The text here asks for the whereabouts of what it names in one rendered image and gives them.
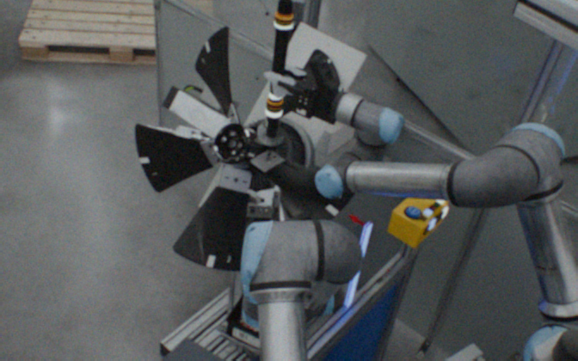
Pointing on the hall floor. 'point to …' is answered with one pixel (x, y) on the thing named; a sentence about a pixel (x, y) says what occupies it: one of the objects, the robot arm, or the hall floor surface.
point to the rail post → (393, 315)
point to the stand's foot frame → (193, 328)
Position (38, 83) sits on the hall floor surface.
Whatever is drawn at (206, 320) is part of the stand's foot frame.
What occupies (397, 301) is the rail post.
